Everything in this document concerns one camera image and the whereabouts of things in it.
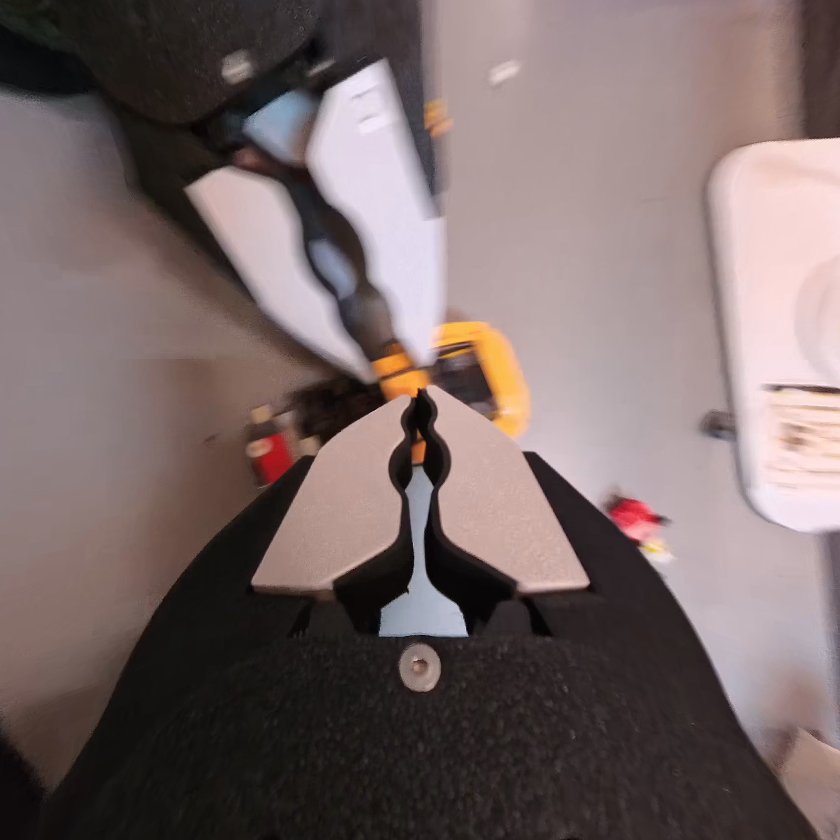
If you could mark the pile of yellow lego bricks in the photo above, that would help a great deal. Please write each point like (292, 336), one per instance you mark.
(436, 118)

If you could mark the small black lego piece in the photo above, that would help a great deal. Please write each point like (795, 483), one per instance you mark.
(717, 424)

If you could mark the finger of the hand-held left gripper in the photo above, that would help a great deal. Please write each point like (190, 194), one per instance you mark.
(387, 197)
(262, 249)

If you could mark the sticker sheet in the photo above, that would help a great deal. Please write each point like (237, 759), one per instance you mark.
(804, 433)

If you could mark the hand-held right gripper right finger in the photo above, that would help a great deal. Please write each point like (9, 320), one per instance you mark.
(505, 518)

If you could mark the yellow lego car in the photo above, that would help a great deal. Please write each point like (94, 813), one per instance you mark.
(505, 387)

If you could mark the red lego minifigure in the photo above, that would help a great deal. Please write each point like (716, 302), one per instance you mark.
(633, 515)

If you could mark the white round lego stud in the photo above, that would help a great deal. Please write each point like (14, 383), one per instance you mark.
(504, 72)

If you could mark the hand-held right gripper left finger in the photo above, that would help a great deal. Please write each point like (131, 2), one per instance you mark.
(341, 512)

